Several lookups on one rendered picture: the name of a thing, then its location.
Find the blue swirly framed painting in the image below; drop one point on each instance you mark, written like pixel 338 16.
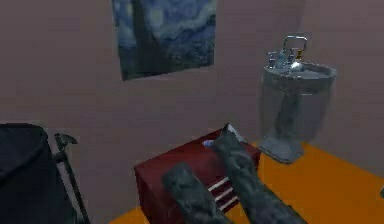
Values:
pixel 166 36

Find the dark grey long shape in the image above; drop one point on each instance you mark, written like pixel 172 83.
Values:
pixel 193 196
pixel 243 170

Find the silver sink tap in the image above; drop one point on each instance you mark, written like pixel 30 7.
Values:
pixel 295 38

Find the grey pedestal sink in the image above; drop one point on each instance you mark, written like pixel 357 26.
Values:
pixel 296 100

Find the small pale blue thing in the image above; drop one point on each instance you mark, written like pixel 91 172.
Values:
pixel 208 144

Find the black rod with hooked top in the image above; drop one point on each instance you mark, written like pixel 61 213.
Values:
pixel 68 170

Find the dark red chest of drawers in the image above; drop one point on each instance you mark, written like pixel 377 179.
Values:
pixel 160 176

